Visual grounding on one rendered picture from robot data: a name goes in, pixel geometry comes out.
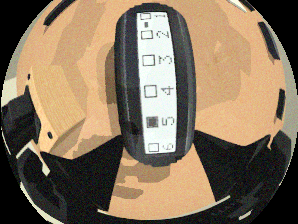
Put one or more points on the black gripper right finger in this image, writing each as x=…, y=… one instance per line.
x=224, y=162

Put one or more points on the dark grey controller unit with white label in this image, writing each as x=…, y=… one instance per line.
x=155, y=84

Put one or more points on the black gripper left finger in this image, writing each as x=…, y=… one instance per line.
x=93, y=173

